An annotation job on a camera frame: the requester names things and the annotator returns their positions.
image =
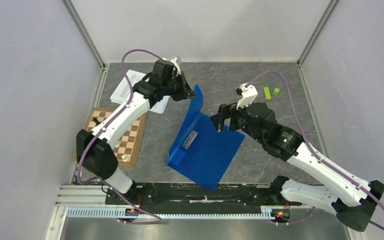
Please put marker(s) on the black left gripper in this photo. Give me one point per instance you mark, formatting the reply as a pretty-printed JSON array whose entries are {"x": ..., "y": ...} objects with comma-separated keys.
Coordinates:
[{"x": 186, "y": 91}]

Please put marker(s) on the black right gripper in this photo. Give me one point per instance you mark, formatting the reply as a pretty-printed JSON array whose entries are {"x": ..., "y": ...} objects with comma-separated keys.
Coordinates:
[{"x": 225, "y": 111}]

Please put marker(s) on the metal folder clip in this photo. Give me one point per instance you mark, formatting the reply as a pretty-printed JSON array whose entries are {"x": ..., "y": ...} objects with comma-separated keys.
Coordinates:
[{"x": 189, "y": 140}]

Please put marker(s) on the blue plastic folder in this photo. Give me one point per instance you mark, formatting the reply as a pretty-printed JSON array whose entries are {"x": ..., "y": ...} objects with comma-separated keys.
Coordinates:
[{"x": 210, "y": 154}]

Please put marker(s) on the wooden chessboard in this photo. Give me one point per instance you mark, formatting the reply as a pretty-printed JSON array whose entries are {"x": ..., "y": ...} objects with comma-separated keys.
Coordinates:
[{"x": 130, "y": 141}]

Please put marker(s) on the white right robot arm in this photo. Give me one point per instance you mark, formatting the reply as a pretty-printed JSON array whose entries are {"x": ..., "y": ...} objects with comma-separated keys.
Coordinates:
[{"x": 350, "y": 198}]

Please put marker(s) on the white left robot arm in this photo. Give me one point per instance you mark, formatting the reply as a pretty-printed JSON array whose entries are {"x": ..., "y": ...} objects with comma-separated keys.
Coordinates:
[{"x": 94, "y": 148}]

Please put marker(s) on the long green block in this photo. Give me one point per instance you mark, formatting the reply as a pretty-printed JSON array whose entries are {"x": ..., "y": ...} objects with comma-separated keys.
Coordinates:
[{"x": 267, "y": 93}]

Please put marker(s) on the white printed paper stack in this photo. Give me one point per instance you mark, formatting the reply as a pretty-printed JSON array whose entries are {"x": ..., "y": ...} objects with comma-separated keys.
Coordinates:
[{"x": 122, "y": 92}]

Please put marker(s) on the small green cube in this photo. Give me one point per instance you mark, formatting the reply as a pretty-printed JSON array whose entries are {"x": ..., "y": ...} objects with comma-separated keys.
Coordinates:
[{"x": 276, "y": 91}]

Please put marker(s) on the black chess piece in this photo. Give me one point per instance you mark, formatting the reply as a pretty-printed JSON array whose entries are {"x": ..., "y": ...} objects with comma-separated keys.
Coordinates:
[{"x": 96, "y": 121}]

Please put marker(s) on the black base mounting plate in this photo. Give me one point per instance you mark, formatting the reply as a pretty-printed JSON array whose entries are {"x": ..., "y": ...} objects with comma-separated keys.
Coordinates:
[{"x": 190, "y": 198}]

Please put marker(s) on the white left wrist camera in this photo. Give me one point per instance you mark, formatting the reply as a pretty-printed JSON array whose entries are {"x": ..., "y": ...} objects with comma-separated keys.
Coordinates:
[{"x": 177, "y": 62}]

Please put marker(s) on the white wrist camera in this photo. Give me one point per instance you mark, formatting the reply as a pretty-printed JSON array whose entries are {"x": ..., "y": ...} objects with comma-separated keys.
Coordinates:
[
  {"x": 248, "y": 93},
  {"x": 177, "y": 62}
]

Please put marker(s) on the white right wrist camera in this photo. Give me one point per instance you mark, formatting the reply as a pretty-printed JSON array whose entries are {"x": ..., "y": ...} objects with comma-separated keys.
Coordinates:
[{"x": 248, "y": 93}]

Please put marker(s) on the white slotted cable duct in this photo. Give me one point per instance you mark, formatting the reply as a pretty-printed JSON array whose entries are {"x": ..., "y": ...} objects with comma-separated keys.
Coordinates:
[{"x": 123, "y": 213}]

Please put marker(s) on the aluminium frame rails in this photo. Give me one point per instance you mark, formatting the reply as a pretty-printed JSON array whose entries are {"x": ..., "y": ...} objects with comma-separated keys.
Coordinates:
[{"x": 78, "y": 196}]

